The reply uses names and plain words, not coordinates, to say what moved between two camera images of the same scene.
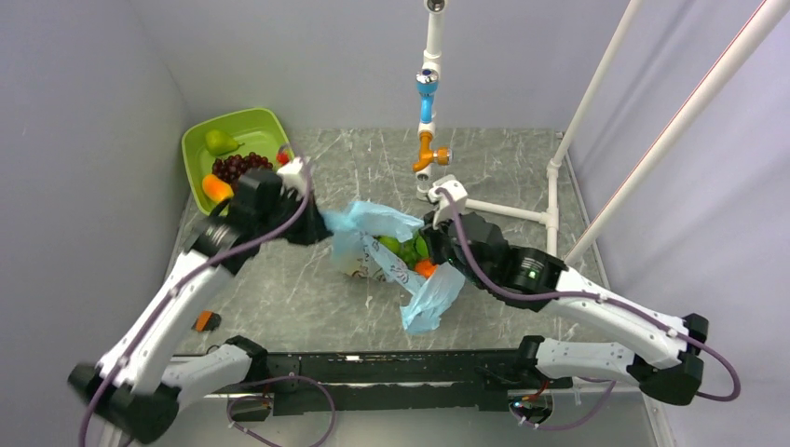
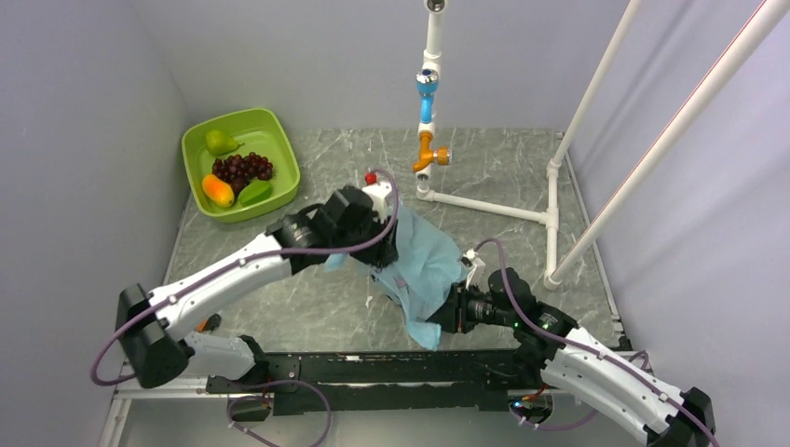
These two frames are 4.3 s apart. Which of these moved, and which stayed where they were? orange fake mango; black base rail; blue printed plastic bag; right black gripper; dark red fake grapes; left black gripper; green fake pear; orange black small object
Moved: blue printed plastic bag; right black gripper; left black gripper
Stayed: green fake pear; black base rail; orange fake mango; dark red fake grapes; orange black small object
